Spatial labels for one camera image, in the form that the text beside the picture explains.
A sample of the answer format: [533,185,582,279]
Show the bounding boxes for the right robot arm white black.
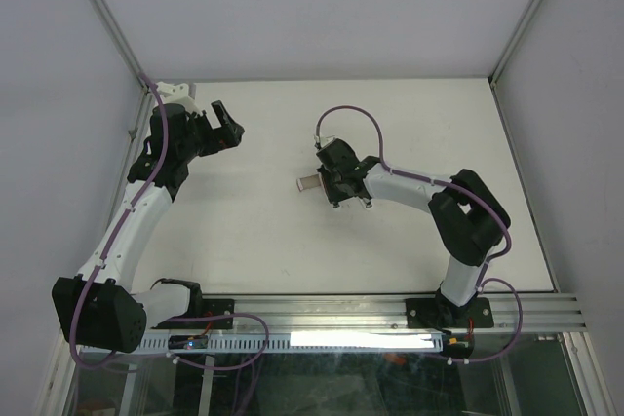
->
[316,138,511,328]

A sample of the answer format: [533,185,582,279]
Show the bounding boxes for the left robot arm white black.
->
[52,101,245,353]

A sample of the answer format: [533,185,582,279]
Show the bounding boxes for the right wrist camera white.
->
[314,134,336,150]

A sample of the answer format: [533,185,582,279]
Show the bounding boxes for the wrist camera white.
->
[314,134,336,150]
[156,81,202,119]

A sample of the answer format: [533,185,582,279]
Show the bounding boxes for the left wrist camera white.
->
[156,81,202,119]

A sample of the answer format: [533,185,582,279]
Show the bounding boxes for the aluminium mounting rail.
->
[140,292,586,335]

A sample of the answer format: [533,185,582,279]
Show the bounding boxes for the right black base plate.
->
[405,295,494,331]

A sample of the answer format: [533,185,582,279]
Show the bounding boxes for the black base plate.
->
[155,297,235,331]
[405,295,494,331]

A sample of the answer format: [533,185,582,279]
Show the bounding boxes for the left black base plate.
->
[155,297,235,331]

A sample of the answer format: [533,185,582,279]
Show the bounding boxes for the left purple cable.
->
[66,72,270,373]

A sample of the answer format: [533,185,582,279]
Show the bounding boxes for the white slotted cable duct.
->
[136,331,443,354]

